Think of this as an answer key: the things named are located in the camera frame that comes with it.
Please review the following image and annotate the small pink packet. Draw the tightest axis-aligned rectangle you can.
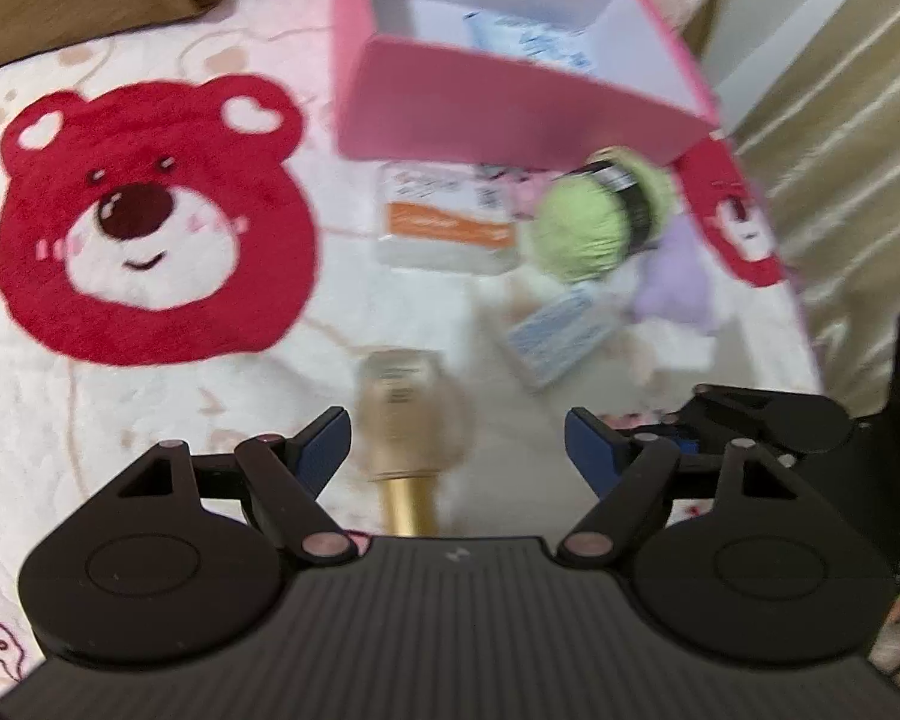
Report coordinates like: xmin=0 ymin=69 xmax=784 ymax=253
xmin=478 ymin=163 xmax=565 ymax=224

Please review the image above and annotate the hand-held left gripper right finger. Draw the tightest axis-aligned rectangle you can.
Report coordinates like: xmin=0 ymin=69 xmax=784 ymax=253
xmin=557 ymin=406 xmax=797 ymax=568

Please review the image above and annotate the beige striped curtain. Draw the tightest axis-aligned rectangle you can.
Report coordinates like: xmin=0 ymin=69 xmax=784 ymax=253
xmin=727 ymin=52 xmax=900 ymax=417

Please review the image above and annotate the purple plush toy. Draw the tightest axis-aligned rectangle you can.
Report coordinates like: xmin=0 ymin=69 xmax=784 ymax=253
xmin=628 ymin=227 xmax=722 ymax=336

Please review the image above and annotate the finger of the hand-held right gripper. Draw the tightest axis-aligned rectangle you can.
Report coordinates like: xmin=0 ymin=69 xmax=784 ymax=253
xmin=667 ymin=383 xmax=854 ymax=458

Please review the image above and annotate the pink cardboard box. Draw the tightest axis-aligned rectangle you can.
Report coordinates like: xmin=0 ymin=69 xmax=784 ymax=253
xmin=331 ymin=0 xmax=721 ymax=167

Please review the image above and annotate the brown pillow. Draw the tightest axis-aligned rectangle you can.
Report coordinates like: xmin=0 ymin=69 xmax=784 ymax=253
xmin=0 ymin=0 xmax=252 ymax=80

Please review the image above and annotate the gold microphone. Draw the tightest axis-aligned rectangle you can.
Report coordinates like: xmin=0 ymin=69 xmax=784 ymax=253
xmin=352 ymin=349 xmax=471 ymax=539

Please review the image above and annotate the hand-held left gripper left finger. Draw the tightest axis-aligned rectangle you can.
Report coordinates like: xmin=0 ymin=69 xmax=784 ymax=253
xmin=116 ymin=405 xmax=358 ymax=566

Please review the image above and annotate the green yarn ball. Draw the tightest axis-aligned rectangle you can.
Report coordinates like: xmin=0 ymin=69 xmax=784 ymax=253
xmin=529 ymin=146 xmax=680 ymax=287

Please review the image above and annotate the white box with orange label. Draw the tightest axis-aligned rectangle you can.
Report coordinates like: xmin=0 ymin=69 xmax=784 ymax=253
xmin=375 ymin=161 xmax=524 ymax=276

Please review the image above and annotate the small blue and white box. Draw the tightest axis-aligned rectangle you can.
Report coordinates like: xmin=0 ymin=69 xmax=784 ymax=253
xmin=505 ymin=287 xmax=625 ymax=392

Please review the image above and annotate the red bear printed blanket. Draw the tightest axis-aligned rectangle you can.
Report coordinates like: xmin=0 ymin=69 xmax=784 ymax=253
xmin=0 ymin=0 xmax=827 ymax=700

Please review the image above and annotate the blue and white packet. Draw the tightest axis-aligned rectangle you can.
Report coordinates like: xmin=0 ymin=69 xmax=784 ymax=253
xmin=461 ymin=9 xmax=597 ymax=76

